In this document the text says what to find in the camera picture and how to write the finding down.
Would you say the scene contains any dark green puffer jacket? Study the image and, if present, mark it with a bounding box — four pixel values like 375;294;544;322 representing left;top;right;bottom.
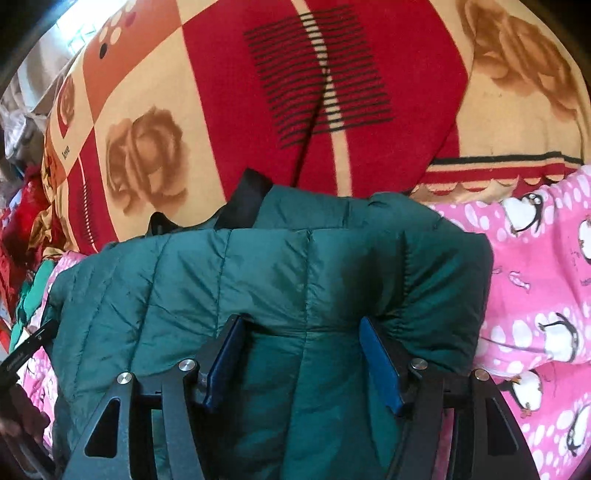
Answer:
44;186;494;479

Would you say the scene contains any green cloth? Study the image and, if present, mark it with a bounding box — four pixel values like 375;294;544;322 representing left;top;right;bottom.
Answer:
9;260;55;353

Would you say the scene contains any pink penguin quilt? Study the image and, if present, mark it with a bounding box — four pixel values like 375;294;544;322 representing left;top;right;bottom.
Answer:
18;165;591;480

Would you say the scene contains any red gold fabric pile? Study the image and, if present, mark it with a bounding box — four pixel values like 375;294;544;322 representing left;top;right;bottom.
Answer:
1;167;67;324

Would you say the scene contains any red beige rose blanket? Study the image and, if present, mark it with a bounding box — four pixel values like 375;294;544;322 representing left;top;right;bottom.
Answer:
40;1;590;254

